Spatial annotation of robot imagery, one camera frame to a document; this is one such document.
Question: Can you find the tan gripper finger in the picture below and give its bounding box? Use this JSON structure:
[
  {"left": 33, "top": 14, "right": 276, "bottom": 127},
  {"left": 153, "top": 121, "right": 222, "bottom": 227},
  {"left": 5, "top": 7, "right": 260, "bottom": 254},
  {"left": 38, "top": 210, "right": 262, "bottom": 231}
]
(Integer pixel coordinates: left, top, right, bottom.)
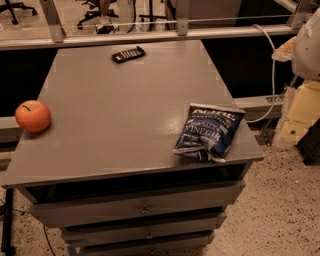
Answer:
[
  {"left": 273, "top": 80, "right": 320, "bottom": 149},
  {"left": 272, "top": 36, "right": 296, "bottom": 62}
]

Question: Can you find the blue chip bag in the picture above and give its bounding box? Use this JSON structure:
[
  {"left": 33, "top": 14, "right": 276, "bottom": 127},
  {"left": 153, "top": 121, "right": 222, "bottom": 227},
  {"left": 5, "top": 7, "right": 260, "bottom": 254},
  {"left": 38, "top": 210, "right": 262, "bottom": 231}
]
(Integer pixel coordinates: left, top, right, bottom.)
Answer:
[{"left": 173, "top": 103, "right": 245, "bottom": 162}]

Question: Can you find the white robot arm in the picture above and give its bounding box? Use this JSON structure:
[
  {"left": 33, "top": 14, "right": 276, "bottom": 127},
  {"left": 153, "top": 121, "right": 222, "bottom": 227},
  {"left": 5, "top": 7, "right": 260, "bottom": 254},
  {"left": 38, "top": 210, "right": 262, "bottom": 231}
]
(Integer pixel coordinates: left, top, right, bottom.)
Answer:
[{"left": 272, "top": 8, "right": 320, "bottom": 149}]

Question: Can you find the red apple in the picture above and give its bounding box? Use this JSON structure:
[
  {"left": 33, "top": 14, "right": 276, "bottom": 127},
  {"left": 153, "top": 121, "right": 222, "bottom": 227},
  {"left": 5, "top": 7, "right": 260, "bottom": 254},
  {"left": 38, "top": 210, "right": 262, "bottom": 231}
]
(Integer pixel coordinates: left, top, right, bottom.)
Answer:
[{"left": 15, "top": 100, "right": 51, "bottom": 133}]

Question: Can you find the middle grey drawer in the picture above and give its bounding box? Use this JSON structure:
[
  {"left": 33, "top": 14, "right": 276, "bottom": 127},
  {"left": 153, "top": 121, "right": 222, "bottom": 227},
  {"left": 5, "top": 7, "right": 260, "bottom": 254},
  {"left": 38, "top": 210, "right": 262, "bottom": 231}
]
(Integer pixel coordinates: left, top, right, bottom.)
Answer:
[{"left": 62, "top": 212, "right": 226, "bottom": 247}]

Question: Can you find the grey drawer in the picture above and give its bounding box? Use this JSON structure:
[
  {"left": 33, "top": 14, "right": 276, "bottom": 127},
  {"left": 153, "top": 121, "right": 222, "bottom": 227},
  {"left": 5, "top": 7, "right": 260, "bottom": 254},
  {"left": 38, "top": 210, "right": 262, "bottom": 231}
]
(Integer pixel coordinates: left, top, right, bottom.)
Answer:
[
  {"left": 70, "top": 231, "right": 214, "bottom": 256},
  {"left": 62, "top": 212, "right": 226, "bottom": 247},
  {"left": 30, "top": 180, "right": 245, "bottom": 228}
]

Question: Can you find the black snack bar wrapper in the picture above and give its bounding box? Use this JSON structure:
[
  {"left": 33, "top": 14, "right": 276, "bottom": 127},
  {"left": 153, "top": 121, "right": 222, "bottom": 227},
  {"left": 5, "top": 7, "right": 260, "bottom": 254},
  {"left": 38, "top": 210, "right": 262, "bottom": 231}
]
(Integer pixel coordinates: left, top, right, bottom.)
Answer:
[{"left": 112, "top": 46, "right": 146, "bottom": 64}]

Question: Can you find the bottom grey drawer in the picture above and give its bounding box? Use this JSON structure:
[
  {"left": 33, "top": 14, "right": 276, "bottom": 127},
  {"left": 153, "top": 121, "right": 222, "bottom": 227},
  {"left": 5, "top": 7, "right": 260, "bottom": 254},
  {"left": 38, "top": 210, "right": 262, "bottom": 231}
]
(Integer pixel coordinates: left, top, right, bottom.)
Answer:
[{"left": 70, "top": 231, "right": 214, "bottom": 256}]

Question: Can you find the seated person leg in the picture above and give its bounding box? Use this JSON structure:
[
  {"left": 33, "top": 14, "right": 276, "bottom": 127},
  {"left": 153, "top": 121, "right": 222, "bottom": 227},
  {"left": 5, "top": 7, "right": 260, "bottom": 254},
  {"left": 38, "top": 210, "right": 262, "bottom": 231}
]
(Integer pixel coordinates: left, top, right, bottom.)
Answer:
[{"left": 95, "top": 0, "right": 114, "bottom": 34}]

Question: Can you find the black office chair centre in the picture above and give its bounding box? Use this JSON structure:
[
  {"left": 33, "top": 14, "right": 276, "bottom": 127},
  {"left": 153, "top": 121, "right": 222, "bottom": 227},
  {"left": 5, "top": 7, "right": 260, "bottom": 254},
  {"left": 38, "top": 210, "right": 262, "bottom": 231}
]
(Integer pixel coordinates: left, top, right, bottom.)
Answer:
[{"left": 76, "top": 0, "right": 120, "bottom": 30}]

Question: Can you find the black office chair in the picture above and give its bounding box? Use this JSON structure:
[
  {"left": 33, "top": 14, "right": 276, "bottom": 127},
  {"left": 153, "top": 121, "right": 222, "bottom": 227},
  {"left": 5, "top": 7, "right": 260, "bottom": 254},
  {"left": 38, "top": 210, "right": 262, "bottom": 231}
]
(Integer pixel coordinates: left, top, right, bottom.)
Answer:
[
  {"left": 76, "top": 0, "right": 120, "bottom": 30},
  {"left": 0, "top": 0, "right": 38, "bottom": 25}
]

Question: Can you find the grey drawer cabinet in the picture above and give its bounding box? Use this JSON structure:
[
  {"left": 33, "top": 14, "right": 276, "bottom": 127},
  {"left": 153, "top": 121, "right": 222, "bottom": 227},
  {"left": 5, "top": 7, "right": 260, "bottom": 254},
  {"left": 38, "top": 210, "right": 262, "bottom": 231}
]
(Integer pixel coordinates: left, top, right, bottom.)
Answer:
[{"left": 1, "top": 39, "right": 266, "bottom": 256}]

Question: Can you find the top grey drawer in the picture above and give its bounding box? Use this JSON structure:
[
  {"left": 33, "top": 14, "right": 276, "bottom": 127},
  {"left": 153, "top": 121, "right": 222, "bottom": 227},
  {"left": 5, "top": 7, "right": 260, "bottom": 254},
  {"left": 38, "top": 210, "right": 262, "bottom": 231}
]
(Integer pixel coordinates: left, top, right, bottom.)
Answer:
[{"left": 30, "top": 180, "right": 245, "bottom": 228}]

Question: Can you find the black office chair left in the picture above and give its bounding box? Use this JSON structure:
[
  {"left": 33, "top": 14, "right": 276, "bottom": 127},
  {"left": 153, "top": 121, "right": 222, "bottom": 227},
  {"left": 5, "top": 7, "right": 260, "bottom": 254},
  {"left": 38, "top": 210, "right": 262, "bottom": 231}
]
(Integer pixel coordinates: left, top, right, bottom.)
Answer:
[{"left": 0, "top": 0, "right": 38, "bottom": 25}]

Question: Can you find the black stand leg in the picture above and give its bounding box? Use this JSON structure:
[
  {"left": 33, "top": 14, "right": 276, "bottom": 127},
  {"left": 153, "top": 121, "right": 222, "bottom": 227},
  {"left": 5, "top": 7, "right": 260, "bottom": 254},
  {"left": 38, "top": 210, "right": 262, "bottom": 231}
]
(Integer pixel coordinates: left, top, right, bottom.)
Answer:
[{"left": 0, "top": 189, "right": 15, "bottom": 256}]

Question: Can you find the white cable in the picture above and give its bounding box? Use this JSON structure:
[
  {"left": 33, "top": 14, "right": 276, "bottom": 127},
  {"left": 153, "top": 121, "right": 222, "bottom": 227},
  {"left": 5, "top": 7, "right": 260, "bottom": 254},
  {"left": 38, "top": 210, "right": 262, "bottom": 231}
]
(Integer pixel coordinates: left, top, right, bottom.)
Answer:
[{"left": 245, "top": 23, "right": 278, "bottom": 124}]

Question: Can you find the metal railing frame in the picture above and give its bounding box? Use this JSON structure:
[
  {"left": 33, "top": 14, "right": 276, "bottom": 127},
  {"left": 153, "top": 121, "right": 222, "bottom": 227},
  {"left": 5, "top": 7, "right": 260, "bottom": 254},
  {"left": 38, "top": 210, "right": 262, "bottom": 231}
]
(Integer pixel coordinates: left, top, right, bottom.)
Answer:
[{"left": 0, "top": 0, "right": 319, "bottom": 51}]

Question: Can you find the black floor cable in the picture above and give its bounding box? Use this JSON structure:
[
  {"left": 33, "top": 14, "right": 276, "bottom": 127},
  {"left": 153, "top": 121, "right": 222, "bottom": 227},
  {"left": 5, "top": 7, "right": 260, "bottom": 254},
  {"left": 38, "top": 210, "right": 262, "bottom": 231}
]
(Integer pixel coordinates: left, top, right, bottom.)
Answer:
[{"left": 42, "top": 224, "right": 57, "bottom": 256}]

